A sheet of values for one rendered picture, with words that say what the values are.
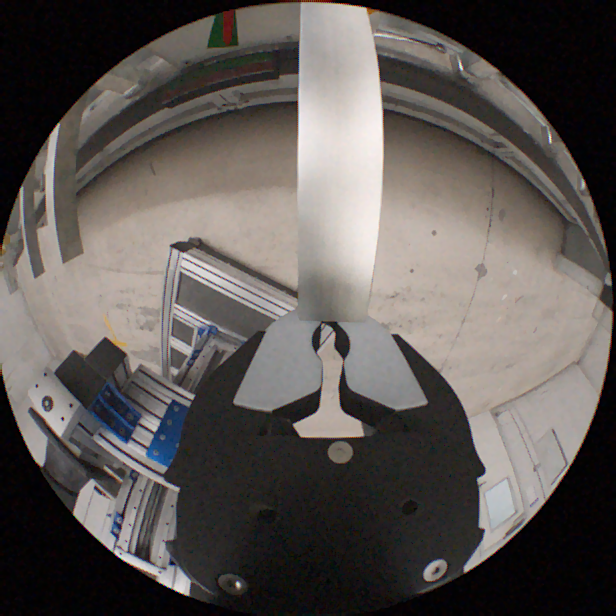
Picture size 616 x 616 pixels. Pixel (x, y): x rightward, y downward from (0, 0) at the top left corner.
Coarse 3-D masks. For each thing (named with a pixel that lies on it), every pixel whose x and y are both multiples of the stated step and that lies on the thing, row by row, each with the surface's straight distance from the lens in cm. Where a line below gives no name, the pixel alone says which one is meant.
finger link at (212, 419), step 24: (240, 360) 8; (216, 384) 7; (240, 384) 7; (192, 408) 7; (216, 408) 6; (240, 408) 6; (192, 432) 6; (216, 432) 6; (240, 432) 6; (264, 432) 6; (192, 456) 6; (168, 480) 6
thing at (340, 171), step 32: (320, 32) 11; (352, 32) 11; (320, 64) 9; (352, 64) 10; (320, 96) 8; (352, 96) 8; (320, 128) 8; (352, 128) 8; (320, 160) 7; (352, 160) 7; (320, 192) 7; (352, 192) 7; (320, 224) 7; (352, 224) 7; (320, 256) 7; (352, 256) 8; (320, 288) 8; (352, 288) 8; (320, 320) 9; (352, 320) 9
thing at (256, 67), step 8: (256, 64) 32; (264, 64) 31; (272, 64) 31; (224, 72) 33; (232, 72) 32; (240, 72) 32; (248, 72) 31; (200, 80) 34; (208, 80) 33; (216, 80) 32; (176, 88) 36; (184, 88) 35; (192, 88) 34; (168, 96) 36; (176, 96) 35
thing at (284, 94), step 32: (128, 64) 70; (96, 96) 82; (224, 96) 90; (256, 96) 94; (288, 96) 92; (384, 96) 96; (160, 128) 114; (448, 128) 112; (512, 160) 137; (544, 192) 179
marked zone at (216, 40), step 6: (222, 12) 30; (234, 12) 30; (216, 18) 31; (222, 18) 31; (234, 18) 31; (216, 24) 32; (222, 24) 32; (234, 24) 32; (216, 30) 32; (222, 30) 32; (234, 30) 32; (210, 36) 33; (216, 36) 33; (222, 36) 33; (234, 36) 33; (210, 42) 34; (216, 42) 34; (222, 42) 34; (234, 42) 34; (210, 48) 35
